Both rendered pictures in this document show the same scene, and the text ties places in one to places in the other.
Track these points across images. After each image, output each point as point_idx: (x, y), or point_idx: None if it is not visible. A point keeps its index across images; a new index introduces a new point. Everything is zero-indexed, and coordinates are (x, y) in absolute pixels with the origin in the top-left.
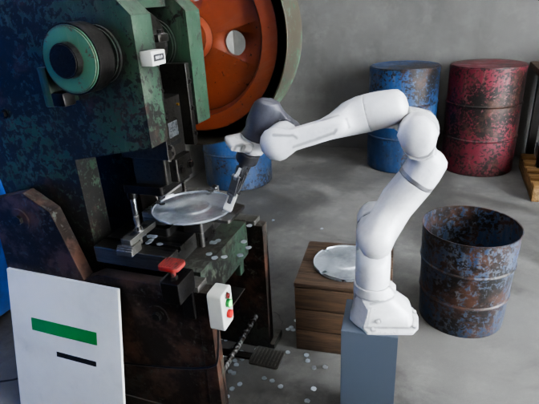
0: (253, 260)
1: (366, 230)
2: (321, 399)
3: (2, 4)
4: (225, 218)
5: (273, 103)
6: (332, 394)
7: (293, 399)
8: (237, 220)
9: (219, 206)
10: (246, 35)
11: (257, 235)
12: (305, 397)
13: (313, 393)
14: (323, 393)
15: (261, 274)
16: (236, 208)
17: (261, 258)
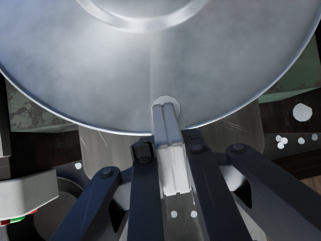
0: (282, 106)
1: None
2: (182, 228)
3: None
4: (101, 154)
5: None
6: (195, 237)
7: (169, 199)
8: (318, 58)
9: (196, 57)
10: None
11: (317, 115)
12: (178, 210)
13: (187, 215)
14: (193, 227)
15: (272, 124)
16: (215, 138)
17: (288, 127)
